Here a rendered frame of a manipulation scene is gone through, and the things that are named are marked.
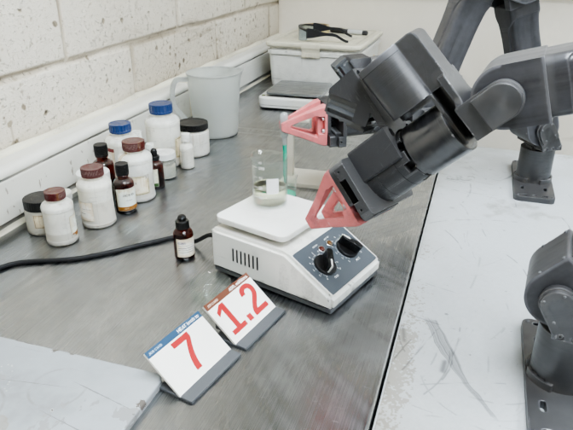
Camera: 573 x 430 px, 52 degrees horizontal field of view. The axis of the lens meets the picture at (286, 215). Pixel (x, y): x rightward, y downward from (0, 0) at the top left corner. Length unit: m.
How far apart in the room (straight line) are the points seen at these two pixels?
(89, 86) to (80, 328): 0.62
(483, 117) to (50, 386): 0.50
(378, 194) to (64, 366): 0.39
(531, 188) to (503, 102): 0.66
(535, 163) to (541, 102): 0.65
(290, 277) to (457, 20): 0.52
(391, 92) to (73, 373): 0.44
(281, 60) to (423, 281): 1.19
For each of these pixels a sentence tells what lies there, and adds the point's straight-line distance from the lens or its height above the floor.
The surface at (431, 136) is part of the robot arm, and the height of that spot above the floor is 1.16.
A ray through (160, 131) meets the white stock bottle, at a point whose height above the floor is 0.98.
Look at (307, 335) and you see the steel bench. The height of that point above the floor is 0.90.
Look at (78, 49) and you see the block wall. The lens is 1.24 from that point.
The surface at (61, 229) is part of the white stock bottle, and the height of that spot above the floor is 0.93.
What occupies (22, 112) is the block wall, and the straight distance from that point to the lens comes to 1.12.
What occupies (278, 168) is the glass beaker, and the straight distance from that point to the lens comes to 0.80.
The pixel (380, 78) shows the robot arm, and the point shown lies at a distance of 0.58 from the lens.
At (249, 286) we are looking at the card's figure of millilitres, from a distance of 0.75.
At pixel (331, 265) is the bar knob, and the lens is 0.74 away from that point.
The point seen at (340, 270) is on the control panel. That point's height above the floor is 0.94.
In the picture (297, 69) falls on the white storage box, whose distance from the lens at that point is 1.89.
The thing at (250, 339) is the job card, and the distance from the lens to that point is 0.71.
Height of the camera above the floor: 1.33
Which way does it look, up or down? 25 degrees down
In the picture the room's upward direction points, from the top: straight up
